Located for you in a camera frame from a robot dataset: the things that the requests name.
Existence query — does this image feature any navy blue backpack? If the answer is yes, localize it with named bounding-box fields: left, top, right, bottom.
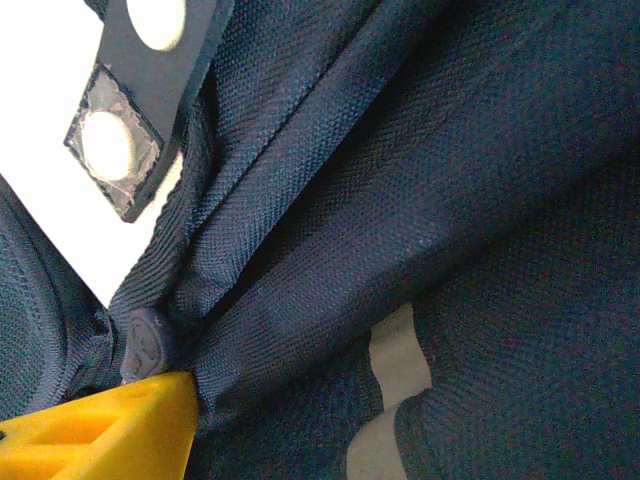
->
left=0, top=0, right=640, bottom=480

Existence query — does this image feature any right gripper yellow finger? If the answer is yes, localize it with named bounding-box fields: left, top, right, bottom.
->
left=0, top=372, right=199, bottom=480

